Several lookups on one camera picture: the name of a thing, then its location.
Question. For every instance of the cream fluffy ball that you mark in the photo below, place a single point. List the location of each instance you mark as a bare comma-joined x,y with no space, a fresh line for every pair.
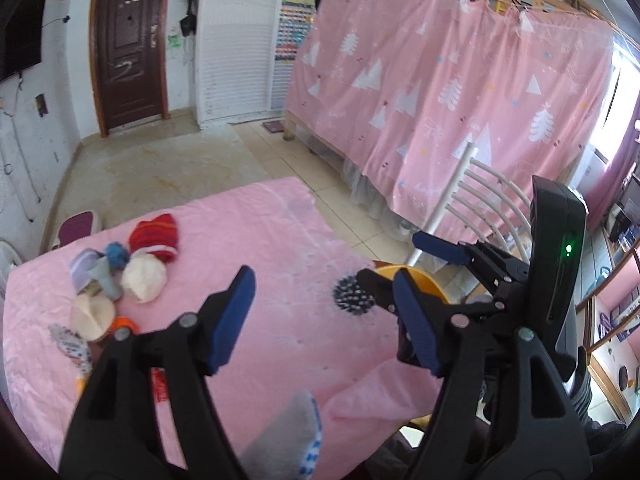
144,278

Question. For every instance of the white metal chair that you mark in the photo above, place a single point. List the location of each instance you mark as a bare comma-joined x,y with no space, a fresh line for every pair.
486,203

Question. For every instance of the purple knit sock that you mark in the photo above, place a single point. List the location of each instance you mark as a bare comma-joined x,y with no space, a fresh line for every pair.
80,267

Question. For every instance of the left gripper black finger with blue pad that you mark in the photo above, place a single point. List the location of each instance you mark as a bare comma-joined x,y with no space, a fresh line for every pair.
114,432
502,411

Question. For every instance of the red striped sock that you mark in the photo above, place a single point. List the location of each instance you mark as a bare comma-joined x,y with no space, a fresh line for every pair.
157,237

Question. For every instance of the grey knit gloved hand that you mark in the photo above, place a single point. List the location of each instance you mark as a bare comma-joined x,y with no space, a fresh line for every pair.
289,448

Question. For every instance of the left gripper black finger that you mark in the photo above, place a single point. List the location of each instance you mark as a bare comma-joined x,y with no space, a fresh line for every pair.
380,284

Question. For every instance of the cream round brush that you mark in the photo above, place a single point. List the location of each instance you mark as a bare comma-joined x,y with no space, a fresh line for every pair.
92,316

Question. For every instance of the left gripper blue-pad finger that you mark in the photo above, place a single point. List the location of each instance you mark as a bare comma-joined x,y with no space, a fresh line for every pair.
489,264

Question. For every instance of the small brown floor mat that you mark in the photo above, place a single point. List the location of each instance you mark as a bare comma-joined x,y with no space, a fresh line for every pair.
274,126

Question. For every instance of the orange box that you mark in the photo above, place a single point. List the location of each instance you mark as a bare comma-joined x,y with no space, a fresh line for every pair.
123,322

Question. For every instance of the red snack wrapper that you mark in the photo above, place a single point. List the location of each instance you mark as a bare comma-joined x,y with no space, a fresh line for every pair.
159,385

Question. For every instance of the colourful wall chart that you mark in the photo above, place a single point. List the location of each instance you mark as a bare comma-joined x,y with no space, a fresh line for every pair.
294,24

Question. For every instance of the hello kitty cloth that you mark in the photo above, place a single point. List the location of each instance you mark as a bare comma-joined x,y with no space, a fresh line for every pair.
74,347

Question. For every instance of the black hanging bags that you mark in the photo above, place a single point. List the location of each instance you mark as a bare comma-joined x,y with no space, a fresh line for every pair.
189,10

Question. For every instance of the yellow round bin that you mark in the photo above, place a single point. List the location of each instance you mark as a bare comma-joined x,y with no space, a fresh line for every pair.
425,284

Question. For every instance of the black wall television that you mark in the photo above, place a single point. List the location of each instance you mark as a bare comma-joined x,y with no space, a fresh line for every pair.
21,46

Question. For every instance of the pink tree-print curtain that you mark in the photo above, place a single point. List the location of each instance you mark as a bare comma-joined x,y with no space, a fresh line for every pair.
401,87

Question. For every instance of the black dotted sheet patch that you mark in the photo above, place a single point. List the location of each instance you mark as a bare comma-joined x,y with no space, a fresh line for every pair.
350,297

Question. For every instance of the white louvered wardrobe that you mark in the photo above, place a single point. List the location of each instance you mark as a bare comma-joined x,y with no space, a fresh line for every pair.
234,56

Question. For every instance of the blue knit sock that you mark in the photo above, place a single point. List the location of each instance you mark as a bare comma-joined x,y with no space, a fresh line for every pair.
117,256

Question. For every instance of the dark brown door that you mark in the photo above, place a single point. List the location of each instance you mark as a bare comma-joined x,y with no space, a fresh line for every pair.
127,61

